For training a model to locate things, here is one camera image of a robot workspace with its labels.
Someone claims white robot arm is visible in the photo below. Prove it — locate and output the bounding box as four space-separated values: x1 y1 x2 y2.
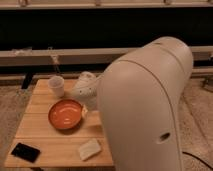
71 37 193 171

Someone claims black cable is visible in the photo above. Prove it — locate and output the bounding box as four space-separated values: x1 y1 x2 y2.
181 151 213 170

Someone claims white sponge block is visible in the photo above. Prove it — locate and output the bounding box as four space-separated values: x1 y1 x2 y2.
78 138 101 161

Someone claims translucent plastic cup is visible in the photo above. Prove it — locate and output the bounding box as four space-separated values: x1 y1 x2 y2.
48 75 64 98

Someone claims orange ceramic bowl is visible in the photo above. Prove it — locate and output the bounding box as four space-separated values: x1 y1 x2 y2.
48 99 83 130

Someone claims black smartphone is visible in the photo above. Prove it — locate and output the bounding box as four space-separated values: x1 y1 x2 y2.
11 143 40 163

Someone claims wooden table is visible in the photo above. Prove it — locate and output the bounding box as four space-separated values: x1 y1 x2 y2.
4 79 113 168

